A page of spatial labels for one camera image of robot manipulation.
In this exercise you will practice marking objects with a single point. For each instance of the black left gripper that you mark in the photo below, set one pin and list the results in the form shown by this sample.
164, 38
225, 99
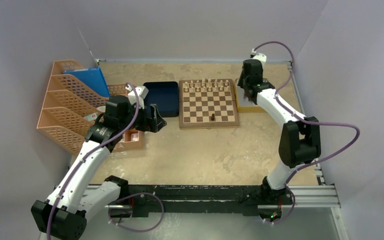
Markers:
153, 124

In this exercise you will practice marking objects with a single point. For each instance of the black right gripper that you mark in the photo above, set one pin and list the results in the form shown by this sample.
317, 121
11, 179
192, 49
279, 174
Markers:
240, 82

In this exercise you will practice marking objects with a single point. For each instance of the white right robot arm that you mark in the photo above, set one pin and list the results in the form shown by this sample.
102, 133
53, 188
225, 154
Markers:
299, 141

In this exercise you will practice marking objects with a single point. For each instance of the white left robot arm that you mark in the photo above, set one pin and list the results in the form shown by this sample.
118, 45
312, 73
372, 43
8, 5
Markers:
66, 211

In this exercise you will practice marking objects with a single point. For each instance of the row of light chess pieces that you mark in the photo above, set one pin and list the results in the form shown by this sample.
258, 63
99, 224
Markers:
206, 85

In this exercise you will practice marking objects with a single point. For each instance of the wooden chess board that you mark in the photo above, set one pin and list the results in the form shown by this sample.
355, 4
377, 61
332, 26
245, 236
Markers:
195, 109

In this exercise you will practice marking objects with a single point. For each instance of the gold metal tin tray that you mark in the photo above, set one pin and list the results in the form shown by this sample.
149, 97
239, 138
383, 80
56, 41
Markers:
242, 103

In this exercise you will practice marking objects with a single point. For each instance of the orange plastic basket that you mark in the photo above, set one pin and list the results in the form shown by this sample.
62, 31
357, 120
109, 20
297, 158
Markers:
132, 139

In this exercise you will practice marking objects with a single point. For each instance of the dark blue tin box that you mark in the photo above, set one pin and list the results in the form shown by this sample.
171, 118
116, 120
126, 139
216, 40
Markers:
165, 94

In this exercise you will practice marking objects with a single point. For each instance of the blue folder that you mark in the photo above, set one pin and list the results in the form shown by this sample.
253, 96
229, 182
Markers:
93, 78

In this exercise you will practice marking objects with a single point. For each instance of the orange plastic file rack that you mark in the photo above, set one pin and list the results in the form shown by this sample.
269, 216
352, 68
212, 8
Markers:
66, 103

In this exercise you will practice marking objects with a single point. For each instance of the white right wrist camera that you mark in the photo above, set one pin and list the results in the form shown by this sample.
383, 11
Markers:
258, 56

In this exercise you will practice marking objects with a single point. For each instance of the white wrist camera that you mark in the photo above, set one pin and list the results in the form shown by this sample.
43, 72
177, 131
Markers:
258, 56
140, 91

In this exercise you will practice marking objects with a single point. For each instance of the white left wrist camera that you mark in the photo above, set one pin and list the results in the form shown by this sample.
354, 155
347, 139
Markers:
140, 91

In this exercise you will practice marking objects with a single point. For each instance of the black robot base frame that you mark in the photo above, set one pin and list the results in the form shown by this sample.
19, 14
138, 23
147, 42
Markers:
201, 199

